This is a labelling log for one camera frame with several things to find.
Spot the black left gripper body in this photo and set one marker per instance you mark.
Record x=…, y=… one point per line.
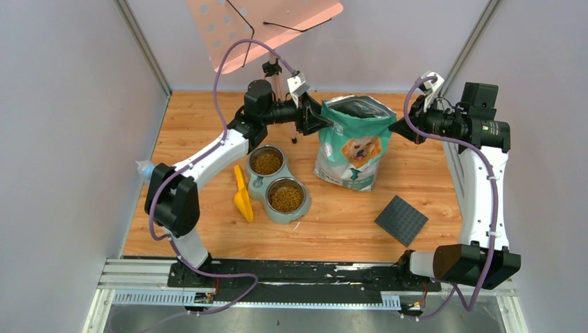
x=302, y=117

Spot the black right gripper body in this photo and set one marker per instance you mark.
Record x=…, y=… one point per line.
x=424, y=121

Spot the green dog food bag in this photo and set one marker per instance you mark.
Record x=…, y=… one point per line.
x=352, y=147

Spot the yellow plastic scoop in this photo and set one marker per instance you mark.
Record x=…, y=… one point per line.
x=241, y=197

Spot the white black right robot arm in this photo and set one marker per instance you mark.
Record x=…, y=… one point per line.
x=482, y=256

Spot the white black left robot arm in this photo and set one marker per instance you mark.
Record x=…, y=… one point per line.
x=172, y=201

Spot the green double pet bowl stand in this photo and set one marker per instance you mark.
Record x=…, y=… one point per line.
x=257, y=187

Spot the brown kibble in far bowl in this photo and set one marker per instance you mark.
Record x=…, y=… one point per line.
x=267, y=164

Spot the brown kibble in bowl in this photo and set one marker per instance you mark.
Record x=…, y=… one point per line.
x=267, y=164
x=286, y=199

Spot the near steel bowl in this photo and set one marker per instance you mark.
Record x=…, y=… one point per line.
x=284, y=182

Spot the brown kibble in near bowl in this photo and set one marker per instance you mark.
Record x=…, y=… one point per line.
x=286, y=199

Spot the dark grey studded plate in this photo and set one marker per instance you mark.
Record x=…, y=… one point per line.
x=401, y=220

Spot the pink music stand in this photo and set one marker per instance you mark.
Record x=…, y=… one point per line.
x=222, y=23

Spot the clear blue water bottle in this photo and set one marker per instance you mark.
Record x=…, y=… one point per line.
x=145, y=169

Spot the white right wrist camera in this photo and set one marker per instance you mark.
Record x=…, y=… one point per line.
x=430, y=88

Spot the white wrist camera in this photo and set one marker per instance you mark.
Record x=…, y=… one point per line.
x=297, y=86
x=430, y=88

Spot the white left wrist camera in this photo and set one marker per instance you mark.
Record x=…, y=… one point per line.
x=297, y=86

